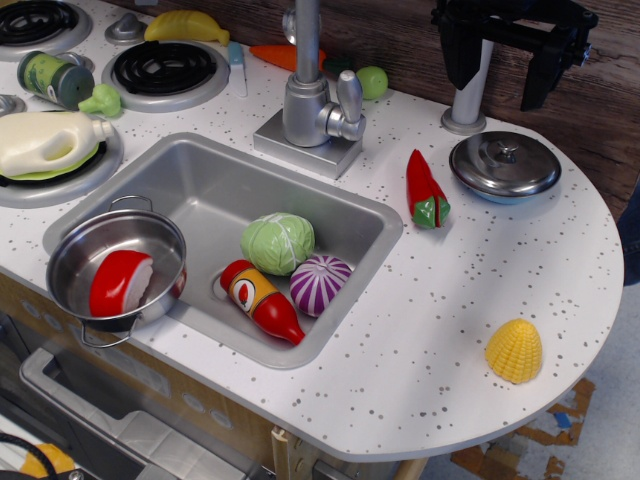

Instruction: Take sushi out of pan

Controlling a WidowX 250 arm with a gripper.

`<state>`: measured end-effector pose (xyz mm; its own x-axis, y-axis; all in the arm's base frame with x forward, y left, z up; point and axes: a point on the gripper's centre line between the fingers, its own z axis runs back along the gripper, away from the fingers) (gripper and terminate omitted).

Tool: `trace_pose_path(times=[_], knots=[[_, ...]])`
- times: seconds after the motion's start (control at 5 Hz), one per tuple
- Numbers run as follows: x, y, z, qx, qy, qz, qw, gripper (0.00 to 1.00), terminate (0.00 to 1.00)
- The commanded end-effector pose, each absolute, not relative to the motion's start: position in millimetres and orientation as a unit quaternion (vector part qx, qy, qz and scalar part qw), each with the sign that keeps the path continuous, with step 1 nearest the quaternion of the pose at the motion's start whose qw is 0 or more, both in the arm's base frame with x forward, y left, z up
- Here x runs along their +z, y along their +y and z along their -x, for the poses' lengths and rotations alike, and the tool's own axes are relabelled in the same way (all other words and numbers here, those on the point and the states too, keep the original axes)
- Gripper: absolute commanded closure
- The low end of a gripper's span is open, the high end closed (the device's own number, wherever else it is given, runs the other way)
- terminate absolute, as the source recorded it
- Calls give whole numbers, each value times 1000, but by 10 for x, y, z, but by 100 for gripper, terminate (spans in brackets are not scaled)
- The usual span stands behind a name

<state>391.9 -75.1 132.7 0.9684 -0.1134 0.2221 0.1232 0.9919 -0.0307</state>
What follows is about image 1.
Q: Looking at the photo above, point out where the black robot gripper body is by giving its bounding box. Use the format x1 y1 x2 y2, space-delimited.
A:
432 1 599 54

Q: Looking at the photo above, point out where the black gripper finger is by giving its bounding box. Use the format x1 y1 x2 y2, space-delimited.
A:
439 19 481 90
520 30 592 111

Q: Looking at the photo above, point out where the green toy lime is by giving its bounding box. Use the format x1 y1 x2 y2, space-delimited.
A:
356 66 388 100

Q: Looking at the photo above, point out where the steel pot lid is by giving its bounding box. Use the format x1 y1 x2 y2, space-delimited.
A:
449 131 562 205

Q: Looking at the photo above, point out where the red toy chili pepper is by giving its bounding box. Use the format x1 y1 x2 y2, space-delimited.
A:
405 149 451 229

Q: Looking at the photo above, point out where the orange toy carrot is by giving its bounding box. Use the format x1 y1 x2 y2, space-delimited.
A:
249 44 355 77

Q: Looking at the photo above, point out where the silver toy faucet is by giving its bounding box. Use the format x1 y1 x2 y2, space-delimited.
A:
254 1 366 179

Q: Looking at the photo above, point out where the green toy cabbage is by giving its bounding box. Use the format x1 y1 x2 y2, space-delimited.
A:
240 212 315 276

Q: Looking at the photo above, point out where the yellow toy banana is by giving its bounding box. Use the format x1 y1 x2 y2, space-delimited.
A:
144 10 230 46

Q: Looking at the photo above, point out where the grey toy sink basin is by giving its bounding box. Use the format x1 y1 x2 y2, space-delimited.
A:
44 133 403 369

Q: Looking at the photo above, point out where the purple toy onion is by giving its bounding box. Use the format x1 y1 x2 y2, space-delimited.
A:
289 255 352 317

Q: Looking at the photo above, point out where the black coil stove burner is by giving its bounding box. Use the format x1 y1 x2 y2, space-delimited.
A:
101 41 229 113

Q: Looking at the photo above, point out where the yellow toy corn piece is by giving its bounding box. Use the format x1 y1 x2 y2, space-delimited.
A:
485 318 542 384

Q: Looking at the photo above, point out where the red toy ketchup bottle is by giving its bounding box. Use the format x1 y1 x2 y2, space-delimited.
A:
220 259 305 345

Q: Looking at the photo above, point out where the silver stove knob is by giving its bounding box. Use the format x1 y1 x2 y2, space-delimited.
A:
104 13 147 46

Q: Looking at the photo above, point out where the green toy broccoli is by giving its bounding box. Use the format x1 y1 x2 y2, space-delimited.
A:
78 84 122 117

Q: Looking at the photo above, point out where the green toy can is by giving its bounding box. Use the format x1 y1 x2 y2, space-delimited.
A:
17 51 95 111

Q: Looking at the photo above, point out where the back left stove burner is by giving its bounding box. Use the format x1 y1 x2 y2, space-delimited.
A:
1 1 93 62

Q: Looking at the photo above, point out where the front left stove burner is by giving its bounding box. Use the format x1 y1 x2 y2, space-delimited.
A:
1 133 124 209

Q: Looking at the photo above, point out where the cream toy milk jug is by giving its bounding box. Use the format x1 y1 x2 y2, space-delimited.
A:
1 112 115 178

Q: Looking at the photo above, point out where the silver knob at left edge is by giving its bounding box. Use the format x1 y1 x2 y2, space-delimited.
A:
0 94 26 117

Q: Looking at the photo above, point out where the light green toy plate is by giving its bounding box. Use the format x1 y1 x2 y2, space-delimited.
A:
1 141 107 182

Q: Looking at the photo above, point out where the toy oven door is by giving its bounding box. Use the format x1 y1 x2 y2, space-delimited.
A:
20 348 275 479

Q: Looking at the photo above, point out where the yellow toy on floor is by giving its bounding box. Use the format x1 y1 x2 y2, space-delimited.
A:
20 443 76 479

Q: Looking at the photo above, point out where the silver metal post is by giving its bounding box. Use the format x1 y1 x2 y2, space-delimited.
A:
441 40 494 136

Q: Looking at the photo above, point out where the blue handled toy knife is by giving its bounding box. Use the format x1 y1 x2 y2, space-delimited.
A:
228 41 248 98

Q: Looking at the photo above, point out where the steel pot with handles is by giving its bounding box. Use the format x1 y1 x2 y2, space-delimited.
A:
46 195 187 349

